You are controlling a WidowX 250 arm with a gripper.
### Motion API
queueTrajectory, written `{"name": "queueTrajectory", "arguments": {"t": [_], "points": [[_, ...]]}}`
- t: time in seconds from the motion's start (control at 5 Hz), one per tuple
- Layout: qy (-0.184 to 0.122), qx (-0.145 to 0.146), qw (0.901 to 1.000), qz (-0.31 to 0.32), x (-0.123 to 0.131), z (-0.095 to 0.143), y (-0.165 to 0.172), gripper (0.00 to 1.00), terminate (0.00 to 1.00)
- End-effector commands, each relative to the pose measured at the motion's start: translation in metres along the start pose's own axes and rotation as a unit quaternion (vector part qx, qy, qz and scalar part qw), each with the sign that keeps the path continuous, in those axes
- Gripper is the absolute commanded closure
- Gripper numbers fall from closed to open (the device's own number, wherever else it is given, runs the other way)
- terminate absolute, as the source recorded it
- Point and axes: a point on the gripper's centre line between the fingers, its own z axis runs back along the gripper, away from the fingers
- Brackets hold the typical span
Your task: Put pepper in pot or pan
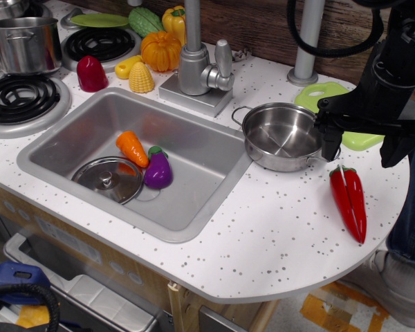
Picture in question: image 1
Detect front black stove burner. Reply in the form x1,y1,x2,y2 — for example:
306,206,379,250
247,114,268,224
0,75,71,139

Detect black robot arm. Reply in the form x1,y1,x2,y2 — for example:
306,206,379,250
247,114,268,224
315,1,415,168

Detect grey toy faucet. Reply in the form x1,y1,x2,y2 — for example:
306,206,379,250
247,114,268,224
158,1,234,117

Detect blue clamp tool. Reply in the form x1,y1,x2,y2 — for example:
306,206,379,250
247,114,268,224
0,261,51,305

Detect orange toy carrot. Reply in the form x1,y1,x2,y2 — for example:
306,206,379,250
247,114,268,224
116,131,149,168

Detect small yellow toy piece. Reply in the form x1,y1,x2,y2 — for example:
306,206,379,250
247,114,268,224
115,55,143,80

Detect orange toy pumpkin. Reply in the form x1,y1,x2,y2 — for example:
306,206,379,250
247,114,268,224
140,30,182,72

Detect black cable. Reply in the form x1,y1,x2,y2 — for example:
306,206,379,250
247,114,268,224
286,0,385,57

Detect grey sneaker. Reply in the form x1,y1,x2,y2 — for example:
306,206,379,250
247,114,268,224
342,243,415,328

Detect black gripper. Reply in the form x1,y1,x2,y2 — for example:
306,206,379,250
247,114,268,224
315,84,415,168

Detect red toy pepper half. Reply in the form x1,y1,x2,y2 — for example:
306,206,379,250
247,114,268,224
76,55,109,93

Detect purple toy eggplant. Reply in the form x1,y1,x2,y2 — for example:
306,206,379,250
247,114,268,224
143,146,174,190

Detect black stove burner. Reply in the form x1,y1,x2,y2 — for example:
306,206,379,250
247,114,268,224
61,28,142,73
0,75,71,139

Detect green toy bitter gourd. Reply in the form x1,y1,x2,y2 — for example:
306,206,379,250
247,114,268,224
128,7,164,38

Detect rear black stove burner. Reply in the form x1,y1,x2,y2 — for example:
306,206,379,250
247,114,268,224
61,28,142,73

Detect yellow toy corn cob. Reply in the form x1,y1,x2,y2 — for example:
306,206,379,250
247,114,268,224
128,62,155,93

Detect green plastic plate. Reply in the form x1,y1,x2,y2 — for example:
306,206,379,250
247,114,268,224
71,13,129,28

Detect red toy chili pepper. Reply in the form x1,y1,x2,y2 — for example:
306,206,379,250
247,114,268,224
329,166,367,244

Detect tall steel pot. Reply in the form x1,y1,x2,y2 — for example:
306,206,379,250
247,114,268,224
0,17,62,75

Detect steel bowl top left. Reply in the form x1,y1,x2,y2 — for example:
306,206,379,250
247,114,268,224
0,0,29,20

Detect grey toy sink basin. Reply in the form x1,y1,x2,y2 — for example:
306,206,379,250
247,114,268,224
17,88,251,243

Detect oven door with handle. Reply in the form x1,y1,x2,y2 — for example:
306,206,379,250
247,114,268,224
4,233,173,331

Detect yellow toy bell pepper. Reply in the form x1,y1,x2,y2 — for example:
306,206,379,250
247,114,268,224
162,6,187,46

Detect glass pot lid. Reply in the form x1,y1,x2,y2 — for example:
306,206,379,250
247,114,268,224
72,156,143,204

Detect green cutting board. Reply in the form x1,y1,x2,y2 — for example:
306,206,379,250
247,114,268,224
294,81,385,151

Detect small steel pan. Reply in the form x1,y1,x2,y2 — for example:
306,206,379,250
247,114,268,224
231,102,327,172

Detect grey support pole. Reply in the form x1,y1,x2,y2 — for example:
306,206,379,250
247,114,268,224
286,0,326,87

